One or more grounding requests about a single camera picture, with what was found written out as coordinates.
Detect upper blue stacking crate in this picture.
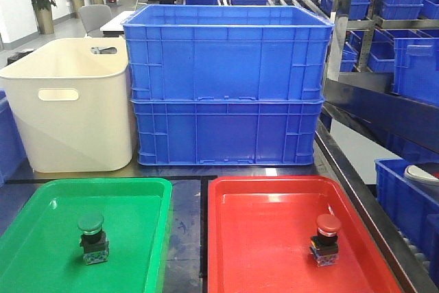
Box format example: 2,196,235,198
123,5,333,101

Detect lower blue stacking crate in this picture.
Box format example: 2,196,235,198
132,99,323,166

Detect red plastic tray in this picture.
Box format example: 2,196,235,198
208,176,401,292

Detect green mushroom push button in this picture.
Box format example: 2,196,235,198
78,212,110,266

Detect blue stacking crate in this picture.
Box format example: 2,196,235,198
132,99,323,166
123,5,333,101

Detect potted plant gold pot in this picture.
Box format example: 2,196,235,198
31,0,57,34

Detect green plastic tray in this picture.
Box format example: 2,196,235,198
1,178,172,292

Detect cream plastic basket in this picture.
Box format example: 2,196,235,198
1,38,136,173

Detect grey office chair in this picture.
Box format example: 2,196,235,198
78,4,112,38

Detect red mushroom push button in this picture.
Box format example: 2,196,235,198
309,213,342,267

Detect blue bin lower right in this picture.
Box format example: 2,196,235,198
375,159,438,260

